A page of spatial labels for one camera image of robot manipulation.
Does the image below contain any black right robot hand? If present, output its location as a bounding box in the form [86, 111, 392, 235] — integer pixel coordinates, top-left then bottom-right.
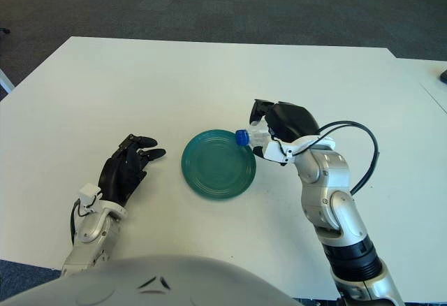
[248, 99, 321, 162]

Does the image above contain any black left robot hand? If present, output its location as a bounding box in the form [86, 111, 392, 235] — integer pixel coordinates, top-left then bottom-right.
[97, 133, 167, 207]

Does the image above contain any clear bottle with blue cap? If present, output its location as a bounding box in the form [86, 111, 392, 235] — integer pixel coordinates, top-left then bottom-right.
[235, 120, 272, 148]

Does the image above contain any teal green round plate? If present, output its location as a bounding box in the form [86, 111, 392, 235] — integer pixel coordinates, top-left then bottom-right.
[181, 129, 258, 201]

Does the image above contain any grey robot torso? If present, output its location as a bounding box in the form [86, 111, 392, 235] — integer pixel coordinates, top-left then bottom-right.
[0, 255, 298, 306]

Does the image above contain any white desk leg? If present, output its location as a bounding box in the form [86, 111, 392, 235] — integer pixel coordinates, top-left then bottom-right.
[0, 68, 15, 94]

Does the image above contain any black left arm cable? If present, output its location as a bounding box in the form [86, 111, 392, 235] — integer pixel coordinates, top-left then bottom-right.
[69, 197, 95, 246]

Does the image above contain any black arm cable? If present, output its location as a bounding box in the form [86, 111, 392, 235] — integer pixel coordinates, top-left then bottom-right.
[293, 120, 381, 195]
[69, 197, 95, 246]

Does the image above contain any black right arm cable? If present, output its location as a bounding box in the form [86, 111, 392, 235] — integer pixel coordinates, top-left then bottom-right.
[293, 120, 381, 195]

